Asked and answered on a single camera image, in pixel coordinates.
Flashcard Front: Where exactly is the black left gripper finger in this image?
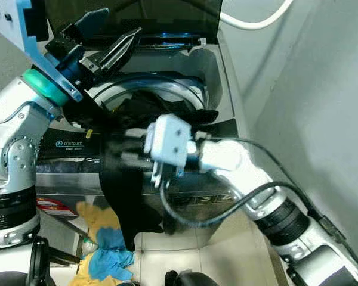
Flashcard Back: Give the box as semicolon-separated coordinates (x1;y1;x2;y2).
98;26;143;72
65;7;112;40

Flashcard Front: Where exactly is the black garment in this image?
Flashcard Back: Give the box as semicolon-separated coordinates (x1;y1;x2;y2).
63;89;239;252

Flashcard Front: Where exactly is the grey top-load washing machine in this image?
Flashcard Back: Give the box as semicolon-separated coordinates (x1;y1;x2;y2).
33;0;254;239

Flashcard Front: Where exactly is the yellow cloth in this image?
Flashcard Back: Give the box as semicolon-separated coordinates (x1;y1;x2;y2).
69;201;132;286

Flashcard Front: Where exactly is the blue cloth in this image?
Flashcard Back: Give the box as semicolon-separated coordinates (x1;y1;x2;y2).
88;228;135;282

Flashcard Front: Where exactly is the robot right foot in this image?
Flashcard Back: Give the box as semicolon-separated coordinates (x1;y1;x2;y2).
164;269;221;286

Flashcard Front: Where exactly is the light blue right wrist camera mount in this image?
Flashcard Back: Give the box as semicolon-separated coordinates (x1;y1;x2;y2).
144;114;193;179

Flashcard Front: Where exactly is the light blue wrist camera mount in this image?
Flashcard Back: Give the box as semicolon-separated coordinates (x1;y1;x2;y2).
0;0;84;102
144;114;193;179

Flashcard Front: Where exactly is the light blue left wrist camera mount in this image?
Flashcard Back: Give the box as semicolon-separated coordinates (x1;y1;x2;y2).
0;0;84;102

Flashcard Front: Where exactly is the white hose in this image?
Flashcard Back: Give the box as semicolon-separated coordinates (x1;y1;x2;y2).
220;0;294;31

